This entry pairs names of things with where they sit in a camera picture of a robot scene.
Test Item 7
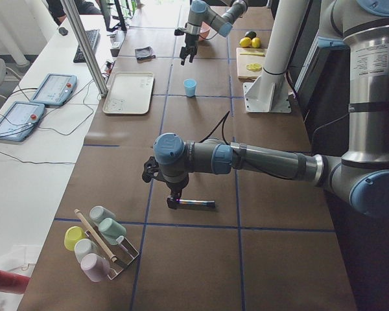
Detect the pink bowl with ice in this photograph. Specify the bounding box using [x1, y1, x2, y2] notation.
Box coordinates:
[198, 24, 210, 41]

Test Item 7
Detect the cream bear tray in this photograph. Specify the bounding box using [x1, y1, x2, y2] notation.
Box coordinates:
[102, 72, 154, 115]

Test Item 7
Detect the lemon slices stack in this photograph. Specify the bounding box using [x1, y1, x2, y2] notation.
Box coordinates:
[246, 63, 262, 72]

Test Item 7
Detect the blue teach pendant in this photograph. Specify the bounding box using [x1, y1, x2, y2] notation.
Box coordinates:
[30, 73, 77, 106]
[0, 101, 45, 142]

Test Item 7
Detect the white wire cup rack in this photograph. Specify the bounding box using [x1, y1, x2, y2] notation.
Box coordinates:
[75, 209, 139, 280]

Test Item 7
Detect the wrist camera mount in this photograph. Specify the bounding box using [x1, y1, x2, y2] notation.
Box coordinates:
[142, 156, 163, 183]
[174, 28, 187, 36]

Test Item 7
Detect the pale cup on rack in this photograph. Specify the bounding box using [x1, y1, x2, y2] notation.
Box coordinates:
[89, 205, 116, 225]

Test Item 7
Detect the grey white cup on rack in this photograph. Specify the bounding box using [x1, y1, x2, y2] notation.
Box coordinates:
[74, 238, 99, 264]

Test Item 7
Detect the grey folded cloth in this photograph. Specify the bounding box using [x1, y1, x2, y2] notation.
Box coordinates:
[135, 46, 156, 62]

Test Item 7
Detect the aluminium frame post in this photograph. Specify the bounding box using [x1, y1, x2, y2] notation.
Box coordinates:
[61, 0, 108, 98]

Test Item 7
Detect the far blue teach pendant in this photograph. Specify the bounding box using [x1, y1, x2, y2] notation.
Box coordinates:
[30, 73, 77, 106]

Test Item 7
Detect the yellow plastic knife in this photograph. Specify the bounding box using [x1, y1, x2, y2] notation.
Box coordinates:
[239, 52, 265, 57]

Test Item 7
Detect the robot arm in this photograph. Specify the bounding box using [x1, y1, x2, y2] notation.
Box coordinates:
[142, 1, 389, 217]
[174, 1, 248, 65]

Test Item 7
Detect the pink cup on rack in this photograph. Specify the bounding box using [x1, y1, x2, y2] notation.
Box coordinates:
[80, 253, 110, 282]

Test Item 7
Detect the mint green cup on rack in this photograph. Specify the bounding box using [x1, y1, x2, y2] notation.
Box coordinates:
[98, 218, 127, 245]

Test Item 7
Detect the yellow cup on rack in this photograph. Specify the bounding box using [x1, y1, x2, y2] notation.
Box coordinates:
[64, 226, 86, 251]

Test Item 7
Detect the black keyboard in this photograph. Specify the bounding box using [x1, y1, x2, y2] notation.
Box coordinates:
[73, 29, 101, 63]

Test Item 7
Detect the yellow lemon near board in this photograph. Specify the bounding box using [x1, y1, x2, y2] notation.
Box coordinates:
[251, 37, 261, 49]

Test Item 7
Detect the red bottle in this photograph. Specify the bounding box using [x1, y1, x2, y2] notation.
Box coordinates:
[0, 270, 30, 294]

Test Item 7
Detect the yellow lemon near avocado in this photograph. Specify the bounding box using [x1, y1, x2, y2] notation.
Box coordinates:
[239, 37, 252, 48]

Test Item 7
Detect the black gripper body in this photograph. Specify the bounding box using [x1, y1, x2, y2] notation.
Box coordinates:
[166, 178, 189, 198]
[185, 33, 199, 57]

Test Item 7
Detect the bamboo cutting board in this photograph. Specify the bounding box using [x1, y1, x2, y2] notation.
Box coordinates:
[236, 47, 267, 79]

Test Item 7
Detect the near blue teach pendant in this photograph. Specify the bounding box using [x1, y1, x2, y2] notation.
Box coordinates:
[0, 101, 45, 142]

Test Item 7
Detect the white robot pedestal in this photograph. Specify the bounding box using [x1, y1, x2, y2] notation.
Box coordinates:
[243, 0, 310, 113]

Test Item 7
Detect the steel muddler black tip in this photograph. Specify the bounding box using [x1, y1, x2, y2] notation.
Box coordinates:
[179, 200, 215, 209]

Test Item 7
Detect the light blue cup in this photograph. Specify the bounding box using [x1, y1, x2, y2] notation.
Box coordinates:
[183, 78, 197, 97]

